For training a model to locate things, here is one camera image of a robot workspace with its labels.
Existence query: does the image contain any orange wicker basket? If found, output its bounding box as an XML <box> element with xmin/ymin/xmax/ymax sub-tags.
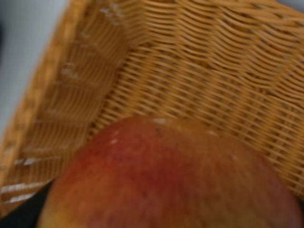
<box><xmin>0</xmin><ymin>0</ymin><xmax>304</xmax><ymax>217</ymax></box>

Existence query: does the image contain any red pomegranate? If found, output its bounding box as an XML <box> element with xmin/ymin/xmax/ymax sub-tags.
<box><xmin>38</xmin><ymin>116</ymin><xmax>304</xmax><ymax>228</ymax></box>

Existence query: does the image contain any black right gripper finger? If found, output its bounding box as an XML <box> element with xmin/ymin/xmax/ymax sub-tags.
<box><xmin>0</xmin><ymin>180</ymin><xmax>54</xmax><ymax>228</ymax></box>

